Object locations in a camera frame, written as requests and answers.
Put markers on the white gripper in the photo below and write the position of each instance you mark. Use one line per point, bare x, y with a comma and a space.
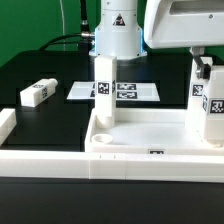
185, 23

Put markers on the white desk top tray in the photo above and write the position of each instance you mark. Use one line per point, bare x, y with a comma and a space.
147, 131

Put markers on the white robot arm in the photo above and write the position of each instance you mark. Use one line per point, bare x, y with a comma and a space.
118, 33

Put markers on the tag marker base plate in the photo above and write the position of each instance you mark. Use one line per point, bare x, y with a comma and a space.
124, 91

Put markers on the white U-shaped fence frame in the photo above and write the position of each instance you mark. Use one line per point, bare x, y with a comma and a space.
122, 166

